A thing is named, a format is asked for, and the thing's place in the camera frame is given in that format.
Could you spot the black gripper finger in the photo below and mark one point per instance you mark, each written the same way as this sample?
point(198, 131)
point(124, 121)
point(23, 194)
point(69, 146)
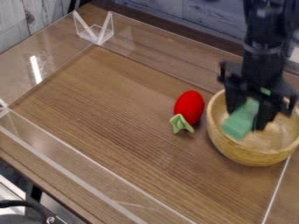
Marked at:
point(235, 97)
point(266, 114)

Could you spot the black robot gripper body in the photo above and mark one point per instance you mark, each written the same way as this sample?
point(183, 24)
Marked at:
point(259, 76)

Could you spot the green rectangular foam block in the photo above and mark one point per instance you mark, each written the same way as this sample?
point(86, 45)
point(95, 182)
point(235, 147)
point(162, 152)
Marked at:
point(239, 122)

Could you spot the brown wooden bowl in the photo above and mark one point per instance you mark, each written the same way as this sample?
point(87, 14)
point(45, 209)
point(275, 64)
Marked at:
point(262, 148)

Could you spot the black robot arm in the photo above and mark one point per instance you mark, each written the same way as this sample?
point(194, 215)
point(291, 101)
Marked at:
point(272, 23)

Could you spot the red plush strawberry toy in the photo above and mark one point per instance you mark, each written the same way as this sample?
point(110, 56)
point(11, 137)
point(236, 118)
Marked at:
point(187, 111)

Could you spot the clear acrylic corner bracket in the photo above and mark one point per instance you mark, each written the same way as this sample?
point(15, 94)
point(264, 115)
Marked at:
point(98, 34)

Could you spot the clear acrylic tray wall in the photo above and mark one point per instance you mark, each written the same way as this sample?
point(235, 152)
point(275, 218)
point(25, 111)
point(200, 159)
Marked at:
point(100, 196)

